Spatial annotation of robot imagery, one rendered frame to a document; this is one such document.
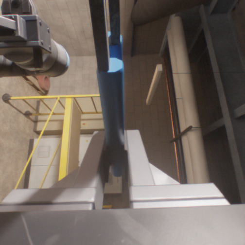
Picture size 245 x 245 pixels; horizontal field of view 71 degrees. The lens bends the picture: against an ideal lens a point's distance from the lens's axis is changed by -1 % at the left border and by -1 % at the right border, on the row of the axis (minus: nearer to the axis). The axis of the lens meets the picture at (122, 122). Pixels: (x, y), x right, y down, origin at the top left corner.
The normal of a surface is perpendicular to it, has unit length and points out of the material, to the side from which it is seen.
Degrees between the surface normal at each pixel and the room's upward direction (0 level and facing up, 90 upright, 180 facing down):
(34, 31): 90
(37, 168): 92
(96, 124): 90
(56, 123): 90
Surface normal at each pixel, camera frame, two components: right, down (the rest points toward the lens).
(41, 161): 0.00, -0.30
